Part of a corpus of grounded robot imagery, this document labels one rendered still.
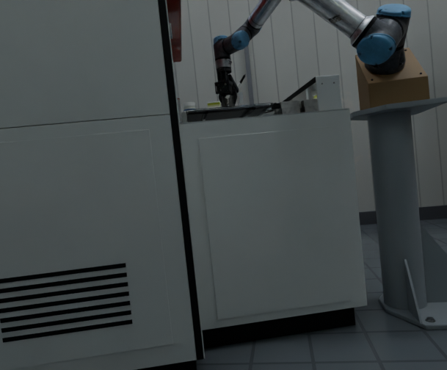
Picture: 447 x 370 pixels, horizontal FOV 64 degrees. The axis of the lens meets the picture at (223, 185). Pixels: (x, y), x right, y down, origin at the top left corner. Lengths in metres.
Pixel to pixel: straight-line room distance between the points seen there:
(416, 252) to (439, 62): 2.60
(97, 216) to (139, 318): 0.32
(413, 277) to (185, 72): 2.91
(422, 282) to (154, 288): 1.06
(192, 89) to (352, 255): 2.72
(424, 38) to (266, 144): 2.86
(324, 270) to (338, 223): 0.18
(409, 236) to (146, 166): 1.05
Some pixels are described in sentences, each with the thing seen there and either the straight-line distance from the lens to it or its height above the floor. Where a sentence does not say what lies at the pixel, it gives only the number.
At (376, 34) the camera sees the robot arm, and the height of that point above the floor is 1.04.
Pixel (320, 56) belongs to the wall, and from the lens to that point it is 3.75.
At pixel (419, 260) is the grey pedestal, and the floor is 0.20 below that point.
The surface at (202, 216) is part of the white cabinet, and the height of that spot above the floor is 0.48.
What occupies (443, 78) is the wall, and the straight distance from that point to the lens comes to 3.95.
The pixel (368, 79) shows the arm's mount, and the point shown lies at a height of 0.94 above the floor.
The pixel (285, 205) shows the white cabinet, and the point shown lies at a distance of 1.32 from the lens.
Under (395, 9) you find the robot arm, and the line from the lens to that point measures 1.56.
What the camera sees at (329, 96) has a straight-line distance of 1.48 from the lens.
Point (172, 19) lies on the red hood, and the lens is 1.49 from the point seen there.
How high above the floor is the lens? 0.63
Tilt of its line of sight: 2 degrees down
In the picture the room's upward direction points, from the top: 6 degrees counter-clockwise
